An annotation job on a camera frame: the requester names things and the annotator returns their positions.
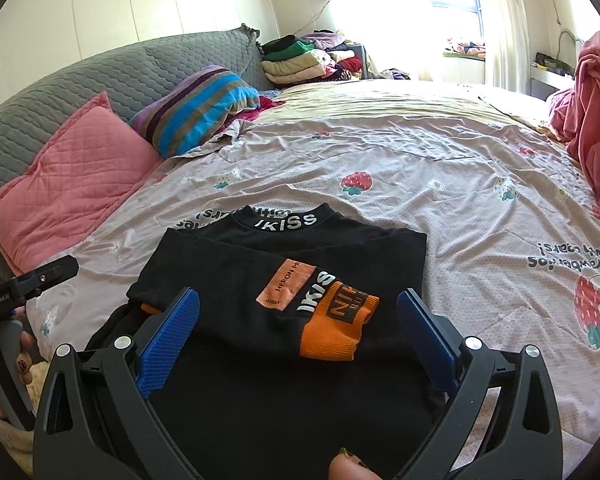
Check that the grey quilted headboard cover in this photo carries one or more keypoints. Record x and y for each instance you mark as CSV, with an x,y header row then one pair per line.
x,y
133,77

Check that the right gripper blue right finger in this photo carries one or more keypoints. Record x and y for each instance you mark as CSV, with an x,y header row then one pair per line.
x,y
434,339

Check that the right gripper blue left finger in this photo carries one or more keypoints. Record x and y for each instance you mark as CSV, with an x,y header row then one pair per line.
x,y
161,340

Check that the person's left hand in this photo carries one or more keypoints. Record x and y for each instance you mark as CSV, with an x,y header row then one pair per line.
x,y
15,401

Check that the black sweater with orange cuffs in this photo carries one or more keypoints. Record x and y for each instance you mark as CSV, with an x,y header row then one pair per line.
x,y
297,351

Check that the white window curtain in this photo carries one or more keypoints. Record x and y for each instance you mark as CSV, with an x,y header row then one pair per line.
x,y
506,34

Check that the pink strawberry print bedsheet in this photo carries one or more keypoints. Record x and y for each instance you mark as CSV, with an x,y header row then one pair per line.
x,y
513,230

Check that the striped blue purple pillow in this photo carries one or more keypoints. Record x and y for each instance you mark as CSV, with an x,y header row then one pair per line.
x,y
195,110

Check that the stack of folded clothes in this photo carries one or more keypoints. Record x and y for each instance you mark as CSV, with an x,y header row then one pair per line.
x,y
319,56

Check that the white desk with items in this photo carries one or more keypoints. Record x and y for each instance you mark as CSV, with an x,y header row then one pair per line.
x,y
549,75

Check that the pink crumpled blanket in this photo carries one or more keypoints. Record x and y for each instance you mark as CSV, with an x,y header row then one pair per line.
x,y
575,114

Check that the pink quilted pillow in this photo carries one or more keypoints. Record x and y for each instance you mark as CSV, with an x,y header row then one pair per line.
x,y
90,166

